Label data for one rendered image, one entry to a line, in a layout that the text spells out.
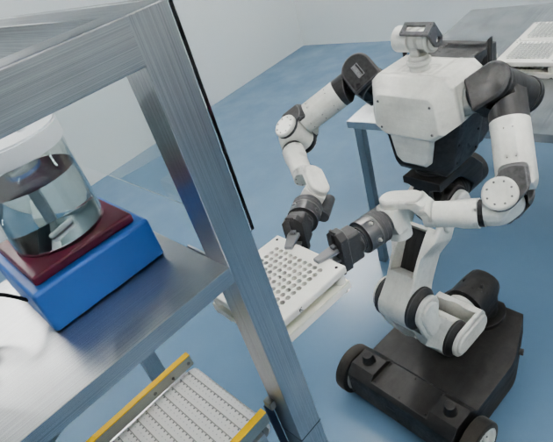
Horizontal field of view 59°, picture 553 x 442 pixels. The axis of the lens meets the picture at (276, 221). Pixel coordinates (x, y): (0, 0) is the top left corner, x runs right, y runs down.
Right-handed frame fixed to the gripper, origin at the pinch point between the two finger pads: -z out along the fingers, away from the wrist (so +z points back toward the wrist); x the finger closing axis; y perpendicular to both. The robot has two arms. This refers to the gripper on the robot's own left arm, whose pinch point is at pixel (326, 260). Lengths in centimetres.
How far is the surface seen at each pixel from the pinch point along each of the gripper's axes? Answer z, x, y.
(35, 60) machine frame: -42, -66, -25
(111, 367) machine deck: -51, -29, -27
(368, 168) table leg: 82, 40, 82
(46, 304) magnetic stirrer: -54, -35, -14
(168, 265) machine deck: -36.8, -30.1, -14.0
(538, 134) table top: 101, 15, 12
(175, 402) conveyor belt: -45.7, 14.1, 2.6
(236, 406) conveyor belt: -35.5, 13.9, -8.5
